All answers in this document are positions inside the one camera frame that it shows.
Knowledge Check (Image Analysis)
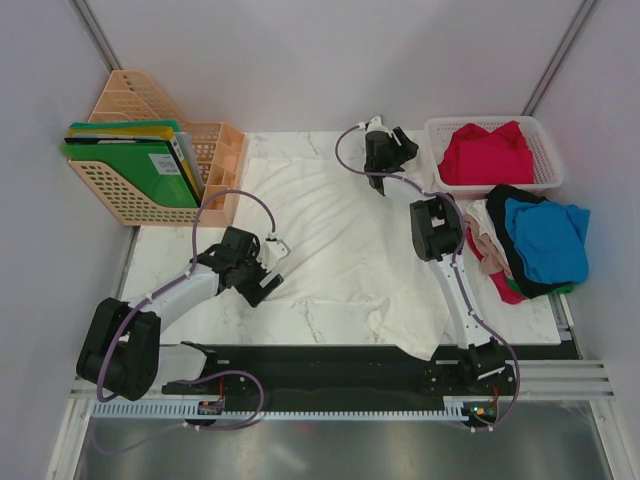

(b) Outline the white t shirt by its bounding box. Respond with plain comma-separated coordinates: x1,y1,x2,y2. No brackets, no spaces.
234,158,451,360

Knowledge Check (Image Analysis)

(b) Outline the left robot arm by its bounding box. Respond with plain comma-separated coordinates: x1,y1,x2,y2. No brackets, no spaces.
76,227,291,402

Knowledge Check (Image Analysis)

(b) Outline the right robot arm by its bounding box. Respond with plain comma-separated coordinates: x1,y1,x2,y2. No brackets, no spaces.
357,117,519,394

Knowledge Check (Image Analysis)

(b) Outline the white plastic basket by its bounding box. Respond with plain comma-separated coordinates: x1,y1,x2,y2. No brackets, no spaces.
422,115,564,200

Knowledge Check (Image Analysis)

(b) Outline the red t shirt in basket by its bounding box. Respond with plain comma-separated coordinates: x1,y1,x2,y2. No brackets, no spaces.
438,121,534,186

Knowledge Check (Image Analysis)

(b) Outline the black t shirt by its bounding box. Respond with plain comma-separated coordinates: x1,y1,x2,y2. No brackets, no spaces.
485,184,559,299

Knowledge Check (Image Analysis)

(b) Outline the peach plastic file organizer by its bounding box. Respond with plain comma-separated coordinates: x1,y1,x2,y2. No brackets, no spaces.
62,70,246,227

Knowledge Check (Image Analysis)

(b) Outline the green file folder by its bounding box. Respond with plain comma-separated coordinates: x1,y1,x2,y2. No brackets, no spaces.
63,118,201,208

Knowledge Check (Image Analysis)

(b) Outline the beige pink t shirt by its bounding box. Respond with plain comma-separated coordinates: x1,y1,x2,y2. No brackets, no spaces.
465,200,513,279

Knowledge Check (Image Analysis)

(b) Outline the blue t shirt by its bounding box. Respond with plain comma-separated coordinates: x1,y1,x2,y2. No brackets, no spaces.
505,198,590,285

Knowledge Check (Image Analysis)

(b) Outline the red t shirt on table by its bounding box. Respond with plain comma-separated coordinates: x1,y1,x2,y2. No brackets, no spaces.
473,249,525,305

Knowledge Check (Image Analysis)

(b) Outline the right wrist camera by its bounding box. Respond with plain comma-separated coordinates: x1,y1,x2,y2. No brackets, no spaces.
357,116,392,136

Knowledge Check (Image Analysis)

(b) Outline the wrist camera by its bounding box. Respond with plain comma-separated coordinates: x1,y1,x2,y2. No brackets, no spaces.
259,238,291,270
357,116,392,136

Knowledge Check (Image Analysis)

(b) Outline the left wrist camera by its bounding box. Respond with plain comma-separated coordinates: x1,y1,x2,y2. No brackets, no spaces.
259,238,291,270

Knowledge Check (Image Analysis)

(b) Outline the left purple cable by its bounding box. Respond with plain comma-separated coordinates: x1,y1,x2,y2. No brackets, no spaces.
92,190,279,456

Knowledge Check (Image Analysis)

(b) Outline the purple cable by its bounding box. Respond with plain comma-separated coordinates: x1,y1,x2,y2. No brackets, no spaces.
92,190,279,456
334,123,524,434

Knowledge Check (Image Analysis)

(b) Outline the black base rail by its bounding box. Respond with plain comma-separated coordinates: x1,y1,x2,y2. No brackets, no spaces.
159,343,581,412

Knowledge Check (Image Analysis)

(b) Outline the white slotted cable duct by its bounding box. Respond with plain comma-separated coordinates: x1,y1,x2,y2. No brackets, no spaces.
90,398,496,421

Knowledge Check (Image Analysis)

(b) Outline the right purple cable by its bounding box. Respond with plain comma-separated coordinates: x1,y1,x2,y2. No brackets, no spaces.
334,123,524,434

